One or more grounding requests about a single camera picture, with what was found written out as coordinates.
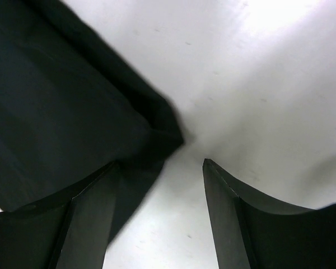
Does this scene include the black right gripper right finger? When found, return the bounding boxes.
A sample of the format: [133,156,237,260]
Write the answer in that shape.
[203,159,336,268]

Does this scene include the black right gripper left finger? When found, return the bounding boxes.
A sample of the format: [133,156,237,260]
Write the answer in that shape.
[0,163,120,269]

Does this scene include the black cloth placemat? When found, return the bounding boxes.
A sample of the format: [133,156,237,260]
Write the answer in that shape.
[0,1,184,239]

